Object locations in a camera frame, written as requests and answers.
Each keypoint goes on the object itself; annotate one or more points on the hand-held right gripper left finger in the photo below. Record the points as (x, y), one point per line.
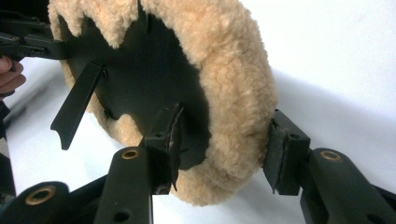
(162, 140)

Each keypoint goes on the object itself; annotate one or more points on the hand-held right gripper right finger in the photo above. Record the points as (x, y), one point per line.
(289, 155)

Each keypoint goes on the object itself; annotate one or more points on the round beige plush frame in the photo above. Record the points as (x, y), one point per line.
(236, 77)

